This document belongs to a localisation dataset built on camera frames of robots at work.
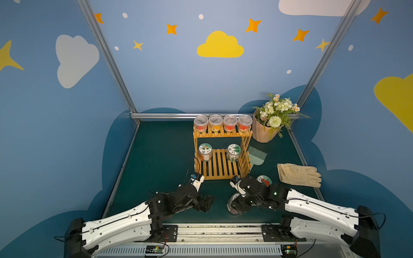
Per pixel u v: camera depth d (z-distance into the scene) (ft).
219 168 3.13
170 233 2.45
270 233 2.42
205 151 3.04
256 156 3.35
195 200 1.82
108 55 2.76
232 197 2.50
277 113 2.90
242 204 2.19
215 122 2.46
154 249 2.35
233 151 3.05
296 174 3.06
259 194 1.88
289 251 2.40
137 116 3.86
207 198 2.12
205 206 2.10
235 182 2.29
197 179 2.13
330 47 2.69
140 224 1.61
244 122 2.46
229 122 2.47
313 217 1.61
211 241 2.43
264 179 2.76
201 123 2.46
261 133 3.32
